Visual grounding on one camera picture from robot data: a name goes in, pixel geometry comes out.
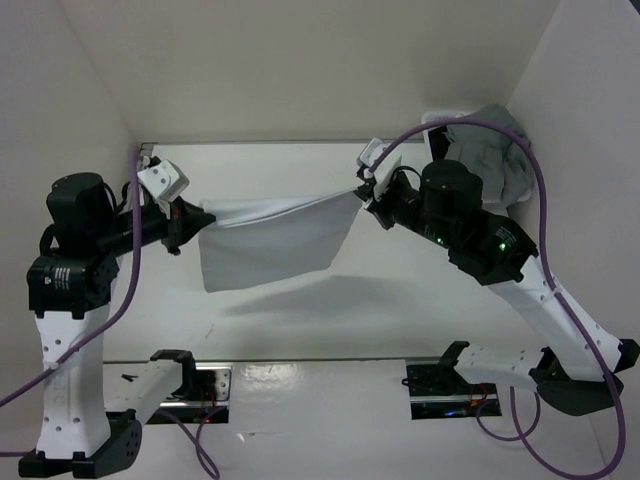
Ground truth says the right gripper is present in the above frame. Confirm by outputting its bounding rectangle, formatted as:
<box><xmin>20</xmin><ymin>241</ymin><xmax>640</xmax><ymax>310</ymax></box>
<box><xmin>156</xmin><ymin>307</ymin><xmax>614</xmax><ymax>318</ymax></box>
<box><xmin>353</xmin><ymin>170</ymin><xmax>454</xmax><ymax>247</ymax></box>

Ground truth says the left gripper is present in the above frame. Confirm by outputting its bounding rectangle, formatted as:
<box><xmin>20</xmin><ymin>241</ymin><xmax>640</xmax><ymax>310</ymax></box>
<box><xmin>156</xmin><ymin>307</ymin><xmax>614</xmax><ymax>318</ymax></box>
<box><xmin>97</xmin><ymin>192</ymin><xmax>216</xmax><ymax>256</ymax></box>

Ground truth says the white skirt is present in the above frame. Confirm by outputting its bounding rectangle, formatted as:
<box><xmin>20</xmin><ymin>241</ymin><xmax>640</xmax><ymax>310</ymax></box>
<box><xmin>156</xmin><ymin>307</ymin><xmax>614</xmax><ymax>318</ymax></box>
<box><xmin>198</xmin><ymin>190</ymin><xmax>361</xmax><ymax>293</ymax></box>

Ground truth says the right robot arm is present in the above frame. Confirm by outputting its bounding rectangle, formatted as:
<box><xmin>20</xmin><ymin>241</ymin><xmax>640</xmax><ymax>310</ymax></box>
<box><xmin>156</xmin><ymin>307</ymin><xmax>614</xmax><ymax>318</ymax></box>
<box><xmin>356</xmin><ymin>160</ymin><xmax>639</xmax><ymax>416</ymax></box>

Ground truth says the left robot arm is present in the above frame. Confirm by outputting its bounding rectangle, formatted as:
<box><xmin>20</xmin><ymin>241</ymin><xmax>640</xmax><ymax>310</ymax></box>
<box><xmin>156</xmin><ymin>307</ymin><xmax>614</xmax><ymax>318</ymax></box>
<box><xmin>18</xmin><ymin>173</ymin><xmax>215</xmax><ymax>479</ymax></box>

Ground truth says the white laundry basket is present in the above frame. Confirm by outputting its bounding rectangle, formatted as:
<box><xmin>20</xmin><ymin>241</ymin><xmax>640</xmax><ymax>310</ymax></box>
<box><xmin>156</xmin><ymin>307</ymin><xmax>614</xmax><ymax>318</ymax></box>
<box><xmin>421</xmin><ymin>110</ymin><xmax>532</xmax><ymax>206</ymax></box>

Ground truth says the grey skirt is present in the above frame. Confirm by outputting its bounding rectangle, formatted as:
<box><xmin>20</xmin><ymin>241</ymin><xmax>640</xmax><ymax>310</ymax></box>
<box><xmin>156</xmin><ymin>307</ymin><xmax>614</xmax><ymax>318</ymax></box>
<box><xmin>444</xmin><ymin>125</ymin><xmax>535</xmax><ymax>209</ymax></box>

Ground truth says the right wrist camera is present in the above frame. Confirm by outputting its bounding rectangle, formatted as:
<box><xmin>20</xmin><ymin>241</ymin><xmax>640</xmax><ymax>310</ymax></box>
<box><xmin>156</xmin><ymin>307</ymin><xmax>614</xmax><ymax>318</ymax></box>
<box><xmin>355</xmin><ymin>138</ymin><xmax>402</xmax><ymax>199</ymax></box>

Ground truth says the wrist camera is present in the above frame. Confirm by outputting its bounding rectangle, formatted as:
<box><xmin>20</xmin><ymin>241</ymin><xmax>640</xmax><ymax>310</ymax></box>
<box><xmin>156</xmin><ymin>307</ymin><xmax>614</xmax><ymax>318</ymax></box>
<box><xmin>137</xmin><ymin>156</ymin><xmax>190</xmax><ymax>203</ymax></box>
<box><xmin>355</xmin><ymin>138</ymin><xmax>402</xmax><ymax>199</ymax></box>

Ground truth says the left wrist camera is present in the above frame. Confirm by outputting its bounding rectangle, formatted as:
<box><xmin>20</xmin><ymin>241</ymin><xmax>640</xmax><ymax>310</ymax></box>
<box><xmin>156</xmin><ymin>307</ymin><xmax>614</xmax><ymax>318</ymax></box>
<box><xmin>137</xmin><ymin>156</ymin><xmax>190</xmax><ymax>203</ymax></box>

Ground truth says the aluminium table edge rail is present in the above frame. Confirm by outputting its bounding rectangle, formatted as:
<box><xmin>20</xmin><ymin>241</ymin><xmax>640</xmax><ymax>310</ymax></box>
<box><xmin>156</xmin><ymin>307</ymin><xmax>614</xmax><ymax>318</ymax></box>
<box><xmin>79</xmin><ymin>142</ymin><xmax>157</xmax><ymax>363</ymax></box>

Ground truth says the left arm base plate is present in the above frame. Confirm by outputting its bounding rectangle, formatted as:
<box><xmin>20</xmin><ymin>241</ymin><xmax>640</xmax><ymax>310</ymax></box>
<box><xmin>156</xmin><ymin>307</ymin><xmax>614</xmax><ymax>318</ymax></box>
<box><xmin>147</xmin><ymin>362</ymin><xmax>232</xmax><ymax>425</ymax></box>

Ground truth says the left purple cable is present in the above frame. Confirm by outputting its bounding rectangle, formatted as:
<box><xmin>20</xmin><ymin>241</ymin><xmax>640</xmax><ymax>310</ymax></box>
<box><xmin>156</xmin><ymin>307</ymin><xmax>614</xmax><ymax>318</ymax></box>
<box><xmin>0</xmin><ymin>147</ymin><xmax>221</xmax><ymax>480</ymax></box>

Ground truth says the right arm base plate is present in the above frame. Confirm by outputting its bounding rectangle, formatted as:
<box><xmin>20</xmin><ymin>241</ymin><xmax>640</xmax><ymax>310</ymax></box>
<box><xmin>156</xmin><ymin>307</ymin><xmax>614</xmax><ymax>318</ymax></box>
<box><xmin>401</xmin><ymin>359</ymin><xmax>502</xmax><ymax>420</ymax></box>

